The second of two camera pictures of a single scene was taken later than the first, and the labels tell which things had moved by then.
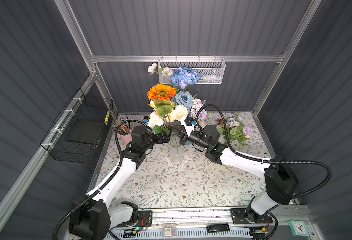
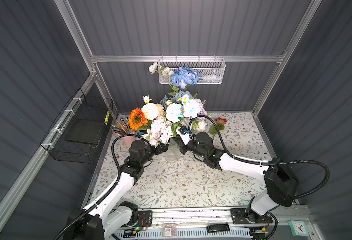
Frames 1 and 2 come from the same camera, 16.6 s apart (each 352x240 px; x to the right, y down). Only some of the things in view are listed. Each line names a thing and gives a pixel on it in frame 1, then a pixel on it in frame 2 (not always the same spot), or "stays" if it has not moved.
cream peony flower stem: x=176 y=114 → x=150 y=110
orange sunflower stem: x=161 y=91 → x=138 y=121
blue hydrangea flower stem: x=183 y=76 stays
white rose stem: x=166 y=71 stays
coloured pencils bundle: x=124 y=127 stays
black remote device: x=217 y=227 stays
